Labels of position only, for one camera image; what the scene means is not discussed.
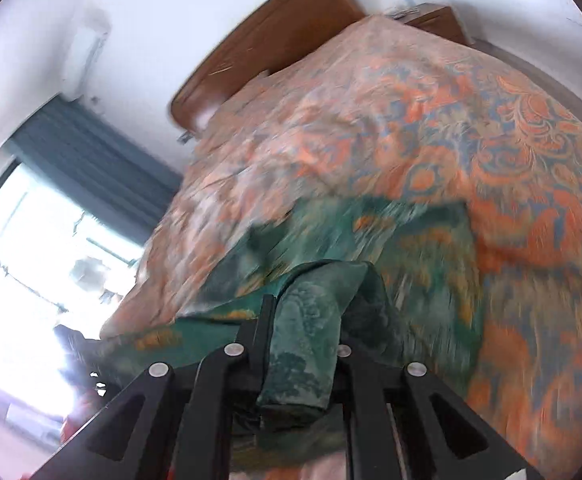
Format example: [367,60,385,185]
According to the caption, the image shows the green landscape print silk jacket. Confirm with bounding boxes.
[90,195,486,474]

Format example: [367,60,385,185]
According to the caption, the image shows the bright window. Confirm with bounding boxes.
[0,164,143,416]

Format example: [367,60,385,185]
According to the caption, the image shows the grey-blue curtain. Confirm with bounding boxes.
[8,96,183,245]

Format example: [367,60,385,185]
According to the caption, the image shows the orange blue paisley bedspread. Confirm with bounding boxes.
[100,16,582,479]

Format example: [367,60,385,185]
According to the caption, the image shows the brown wooden nightstand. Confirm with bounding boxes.
[397,3,471,46]

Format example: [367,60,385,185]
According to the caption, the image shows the brown wooden headboard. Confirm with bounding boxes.
[171,0,365,138]

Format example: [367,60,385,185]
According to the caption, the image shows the grey wall switch left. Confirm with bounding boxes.
[178,131,195,144]

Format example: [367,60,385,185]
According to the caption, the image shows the white wall air conditioner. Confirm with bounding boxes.
[60,8,111,102]

